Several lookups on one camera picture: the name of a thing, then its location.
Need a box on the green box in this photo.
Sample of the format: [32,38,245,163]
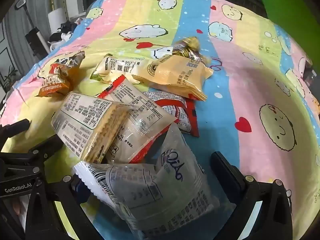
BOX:
[252,0,320,32]

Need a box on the gold candy packet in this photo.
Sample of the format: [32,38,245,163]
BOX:
[172,37,206,64]

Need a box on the striped printed blanket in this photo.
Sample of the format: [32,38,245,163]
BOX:
[0,0,320,240]

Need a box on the white green snack packet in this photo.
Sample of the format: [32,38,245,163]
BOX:
[90,53,152,85]

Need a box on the black upright appliance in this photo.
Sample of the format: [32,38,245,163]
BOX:
[24,28,50,57]

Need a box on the clear plastic snack packet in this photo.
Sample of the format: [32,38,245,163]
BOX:
[72,122,221,240]

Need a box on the potted plant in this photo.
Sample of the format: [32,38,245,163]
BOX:
[0,65,22,92]

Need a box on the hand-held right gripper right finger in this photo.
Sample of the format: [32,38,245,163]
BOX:
[210,151,293,240]

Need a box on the red snack packet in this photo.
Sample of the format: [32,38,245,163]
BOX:
[142,91,200,138]

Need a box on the pile of dark clothes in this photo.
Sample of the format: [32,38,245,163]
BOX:
[49,17,87,52]

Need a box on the person's left hand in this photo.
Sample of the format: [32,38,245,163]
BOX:
[9,198,24,217]

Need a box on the yellow snack packet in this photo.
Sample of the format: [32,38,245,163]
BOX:
[131,54,214,102]

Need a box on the white red-edged snack packet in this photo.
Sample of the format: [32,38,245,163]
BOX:
[97,76,178,164]

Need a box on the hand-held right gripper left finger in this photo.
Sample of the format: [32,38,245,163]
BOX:
[25,175,100,240]

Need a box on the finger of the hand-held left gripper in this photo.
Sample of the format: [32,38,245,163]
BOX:
[0,119,31,141]
[0,135,64,167]

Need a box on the cracker packet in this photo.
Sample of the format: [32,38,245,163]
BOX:
[51,91,138,163]

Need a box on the panda print snack packet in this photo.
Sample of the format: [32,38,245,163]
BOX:
[35,50,86,98]

